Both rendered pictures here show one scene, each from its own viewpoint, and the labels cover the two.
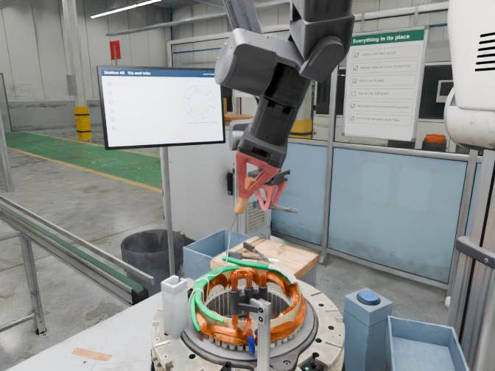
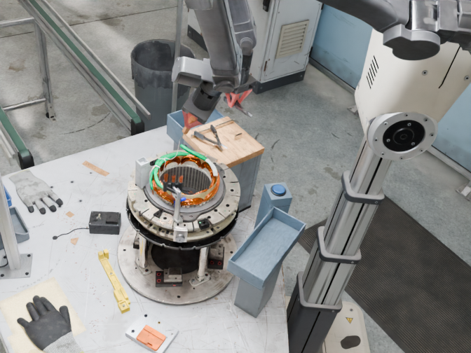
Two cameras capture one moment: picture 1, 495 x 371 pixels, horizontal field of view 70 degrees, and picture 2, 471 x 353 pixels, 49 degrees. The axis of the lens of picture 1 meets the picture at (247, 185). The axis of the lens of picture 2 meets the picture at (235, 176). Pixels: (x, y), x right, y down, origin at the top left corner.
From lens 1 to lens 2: 0.86 m
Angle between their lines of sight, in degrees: 28
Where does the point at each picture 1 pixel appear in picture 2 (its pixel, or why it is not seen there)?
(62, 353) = (76, 162)
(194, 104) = not seen: outside the picture
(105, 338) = (106, 158)
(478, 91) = (363, 91)
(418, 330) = (287, 219)
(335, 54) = (228, 89)
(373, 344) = not seen: hidden behind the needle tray
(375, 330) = not seen: hidden behind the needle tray
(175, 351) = (138, 195)
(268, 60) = (198, 77)
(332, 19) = (226, 75)
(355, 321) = (265, 201)
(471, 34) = (373, 49)
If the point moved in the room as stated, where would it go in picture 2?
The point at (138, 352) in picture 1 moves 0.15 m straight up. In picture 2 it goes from (127, 175) to (127, 144)
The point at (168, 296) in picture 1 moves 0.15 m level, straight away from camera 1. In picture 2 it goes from (138, 167) to (145, 134)
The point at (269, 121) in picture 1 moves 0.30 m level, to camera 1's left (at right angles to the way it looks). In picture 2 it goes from (200, 99) to (81, 69)
